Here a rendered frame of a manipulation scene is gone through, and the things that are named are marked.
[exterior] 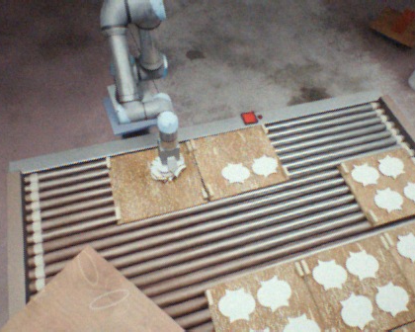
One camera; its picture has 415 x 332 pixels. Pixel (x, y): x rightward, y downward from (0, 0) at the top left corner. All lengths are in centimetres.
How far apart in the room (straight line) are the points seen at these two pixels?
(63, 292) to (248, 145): 105
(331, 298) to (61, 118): 251
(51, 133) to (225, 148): 177
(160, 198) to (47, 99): 202
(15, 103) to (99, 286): 235
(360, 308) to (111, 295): 97
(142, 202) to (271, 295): 68
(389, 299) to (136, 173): 121
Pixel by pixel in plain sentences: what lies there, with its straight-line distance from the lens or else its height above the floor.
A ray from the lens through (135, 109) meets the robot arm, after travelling 140.
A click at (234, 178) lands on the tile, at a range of 164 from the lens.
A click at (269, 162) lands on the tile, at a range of 172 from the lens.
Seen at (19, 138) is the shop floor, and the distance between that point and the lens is 318.
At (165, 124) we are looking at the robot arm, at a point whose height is 133.
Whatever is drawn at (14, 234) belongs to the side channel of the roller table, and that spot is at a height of 95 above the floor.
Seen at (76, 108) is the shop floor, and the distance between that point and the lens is 324.
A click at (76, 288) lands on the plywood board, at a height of 104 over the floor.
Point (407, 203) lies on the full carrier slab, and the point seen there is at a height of 94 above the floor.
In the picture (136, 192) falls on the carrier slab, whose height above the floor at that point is 94.
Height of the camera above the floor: 235
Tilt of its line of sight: 58 degrees down
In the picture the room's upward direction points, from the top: 9 degrees clockwise
